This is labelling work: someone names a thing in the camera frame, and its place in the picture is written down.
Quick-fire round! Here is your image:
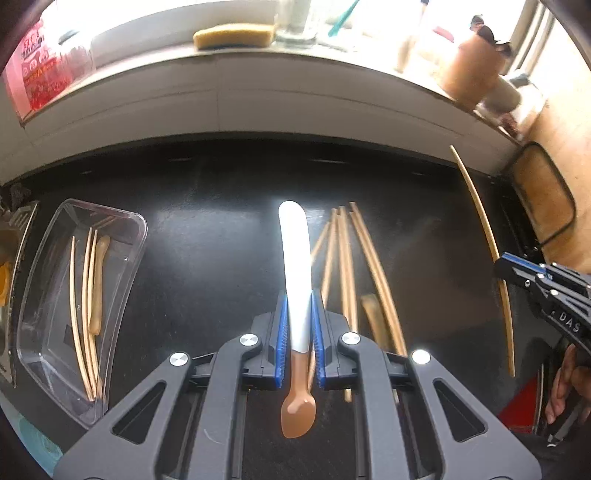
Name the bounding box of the wooden chopstick group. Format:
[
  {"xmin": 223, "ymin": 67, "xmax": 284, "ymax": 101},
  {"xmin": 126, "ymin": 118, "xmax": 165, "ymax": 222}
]
[{"xmin": 88, "ymin": 231, "xmax": 108, "ymax": 398}]

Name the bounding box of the brown wooden pestle stick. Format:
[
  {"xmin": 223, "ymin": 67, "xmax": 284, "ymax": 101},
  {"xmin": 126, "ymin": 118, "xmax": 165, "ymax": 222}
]
[{"xmin": 89, "ymin": 235, "xmax": 110, "ymax": 336}]

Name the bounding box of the clear plastic tray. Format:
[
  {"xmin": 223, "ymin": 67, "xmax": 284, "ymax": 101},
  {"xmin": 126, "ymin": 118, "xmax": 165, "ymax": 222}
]
[{"xmin": 16, "ymin": 199, "xmax": 148, "ymax": 428}]

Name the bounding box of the diagonal wooden chopstick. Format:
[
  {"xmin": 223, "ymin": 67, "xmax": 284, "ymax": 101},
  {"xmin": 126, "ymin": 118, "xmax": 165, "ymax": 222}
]
[{"xmin": 82, "ymin": 227, "xmax": 97, "ymax": 401}]

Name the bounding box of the beige plastic spoon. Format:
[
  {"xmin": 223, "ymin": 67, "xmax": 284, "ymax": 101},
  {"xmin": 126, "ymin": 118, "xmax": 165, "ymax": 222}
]
[{"xmin": 361, "ymin": 294, "xmax": 390, "ymax": 350}]

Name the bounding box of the wooden chopstick crossing spoon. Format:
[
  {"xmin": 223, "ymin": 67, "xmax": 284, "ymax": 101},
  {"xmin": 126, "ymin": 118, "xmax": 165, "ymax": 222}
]
[{"xmin": 337, "ymin": 208, "xmax": 351, "ymax": 324}]

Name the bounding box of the steel kitchen sink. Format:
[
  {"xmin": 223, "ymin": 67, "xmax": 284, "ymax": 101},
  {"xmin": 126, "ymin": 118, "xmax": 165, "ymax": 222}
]
[{"xmin": 1, "ymin": 201, "xmax": 39, "ymax": 386}]

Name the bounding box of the right hand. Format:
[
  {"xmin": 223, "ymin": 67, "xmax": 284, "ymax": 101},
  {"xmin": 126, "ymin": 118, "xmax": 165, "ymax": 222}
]
[{"xmin": 545, "ymin": 345, "xmax": 590, "ymax": 424}]

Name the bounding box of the small wooden cutting board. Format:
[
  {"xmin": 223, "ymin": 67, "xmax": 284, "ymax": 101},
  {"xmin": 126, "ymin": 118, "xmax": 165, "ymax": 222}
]
[{"xmin": 512, "ymin": 147, "xmax": 574, "ymax": 243}]

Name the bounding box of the black metal board rack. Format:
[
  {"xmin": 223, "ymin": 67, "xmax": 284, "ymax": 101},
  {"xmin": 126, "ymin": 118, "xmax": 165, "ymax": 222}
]
[{"xmin": 500, "ymin": 141, "xmax": 577, "ymax": 252}]

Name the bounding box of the teal bowl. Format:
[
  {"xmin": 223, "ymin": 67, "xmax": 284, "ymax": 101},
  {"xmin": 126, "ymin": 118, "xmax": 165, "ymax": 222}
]
[{"xmin": 6, "ymin": 409, "xmax": 63, "ymax": 477}]

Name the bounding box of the large wooden cutting board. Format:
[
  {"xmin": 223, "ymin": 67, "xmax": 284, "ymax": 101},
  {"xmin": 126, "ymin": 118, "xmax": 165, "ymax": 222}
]
[{"xmin": 530, "ymin": 22, "xmax": 590, "ymax": 273}]

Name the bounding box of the dark pestle in mortar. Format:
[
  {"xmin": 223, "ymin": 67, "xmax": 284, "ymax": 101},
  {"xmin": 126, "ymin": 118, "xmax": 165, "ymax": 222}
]
[{"xmin": 508, "ymin": 73, "xmax": 531, "ymax": 89}]

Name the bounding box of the cork utensil holder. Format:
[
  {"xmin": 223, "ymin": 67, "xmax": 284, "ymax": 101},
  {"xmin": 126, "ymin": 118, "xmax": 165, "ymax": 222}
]
[{"xmin": 438, "ymin": 34, "xmax": 506, "ymax": 110}]

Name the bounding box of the orange plastic funnel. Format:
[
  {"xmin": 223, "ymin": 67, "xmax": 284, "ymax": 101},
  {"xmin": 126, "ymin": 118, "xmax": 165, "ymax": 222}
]
[{"xmin": 0, "ymin": 261, "xmax": 12, "ymax": 307}]

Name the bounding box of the teal toothbrush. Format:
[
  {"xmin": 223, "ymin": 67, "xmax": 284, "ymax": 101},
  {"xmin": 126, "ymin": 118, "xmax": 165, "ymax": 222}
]
[{"xmin": 328, "ymin": 0, "xmax": 360, "ymax": 37}]

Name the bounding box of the tall clear glass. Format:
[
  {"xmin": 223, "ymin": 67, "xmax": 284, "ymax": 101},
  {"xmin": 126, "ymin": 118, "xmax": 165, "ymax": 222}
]
[{"xmin": 276, "ymin": 0, "xmax": 317, "ymax": 46}]

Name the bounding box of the yellow sponge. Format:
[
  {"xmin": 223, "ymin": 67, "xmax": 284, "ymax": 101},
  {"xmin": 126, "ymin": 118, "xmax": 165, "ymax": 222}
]
[{"xmin": 192, "ymin": 23, "xmax": 276, "ymax": 50}]

